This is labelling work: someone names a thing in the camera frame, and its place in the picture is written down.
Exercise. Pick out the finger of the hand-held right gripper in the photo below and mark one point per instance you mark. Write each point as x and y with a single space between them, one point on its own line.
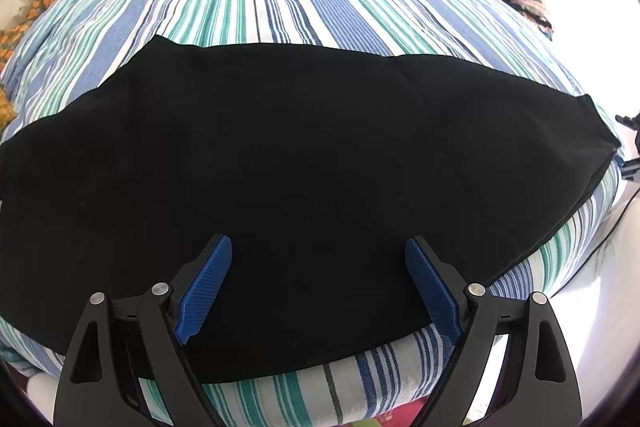
637 142

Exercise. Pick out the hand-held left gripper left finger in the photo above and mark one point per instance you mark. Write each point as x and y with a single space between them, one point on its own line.
205 292

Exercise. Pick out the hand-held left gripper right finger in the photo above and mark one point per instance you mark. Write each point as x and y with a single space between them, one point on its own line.
431 289

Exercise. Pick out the black pants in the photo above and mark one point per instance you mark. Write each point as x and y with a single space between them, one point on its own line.
300 157

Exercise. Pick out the red patterned rug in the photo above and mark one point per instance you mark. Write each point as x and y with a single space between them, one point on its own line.
400 417

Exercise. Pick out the yellow pillow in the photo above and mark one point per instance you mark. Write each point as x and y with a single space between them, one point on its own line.
5 107

